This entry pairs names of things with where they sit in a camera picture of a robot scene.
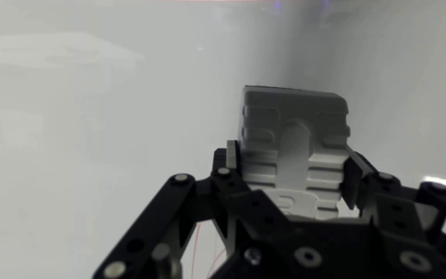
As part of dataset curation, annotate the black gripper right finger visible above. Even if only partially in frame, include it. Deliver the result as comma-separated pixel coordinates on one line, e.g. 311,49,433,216
340,150,446,279

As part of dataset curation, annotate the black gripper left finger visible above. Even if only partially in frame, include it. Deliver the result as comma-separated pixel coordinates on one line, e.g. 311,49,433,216
91,139,257,279

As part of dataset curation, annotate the grey whiteboard eraser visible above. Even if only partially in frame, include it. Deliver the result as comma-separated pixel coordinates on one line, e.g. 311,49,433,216
237,83,351,221

